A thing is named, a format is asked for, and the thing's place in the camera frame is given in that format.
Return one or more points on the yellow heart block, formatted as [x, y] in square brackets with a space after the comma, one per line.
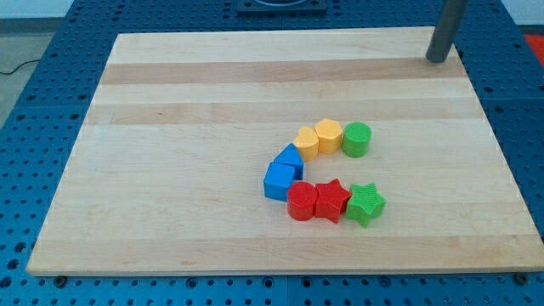
[307, 143]

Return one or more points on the wooden board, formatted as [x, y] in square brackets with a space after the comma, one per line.
[166, 174]

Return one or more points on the red cylinder block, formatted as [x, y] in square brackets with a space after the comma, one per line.
[301, 199]

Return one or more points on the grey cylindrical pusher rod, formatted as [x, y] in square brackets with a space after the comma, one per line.
[445, 31]

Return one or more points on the green cylinder block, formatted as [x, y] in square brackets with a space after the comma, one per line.
[356, 139]

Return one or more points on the green star block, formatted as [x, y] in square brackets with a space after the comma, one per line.
[365, 204]

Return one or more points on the blue triangle block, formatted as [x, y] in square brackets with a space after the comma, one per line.
[290, 157]

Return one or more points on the red star block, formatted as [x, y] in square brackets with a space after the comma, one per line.
[331, 200]

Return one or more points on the yellow pentagon block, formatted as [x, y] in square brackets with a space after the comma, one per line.
[330, 134]

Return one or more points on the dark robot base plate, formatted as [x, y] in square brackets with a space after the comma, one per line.
[280, 6]

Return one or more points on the blue cube block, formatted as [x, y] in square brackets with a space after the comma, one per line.
[277, 181]

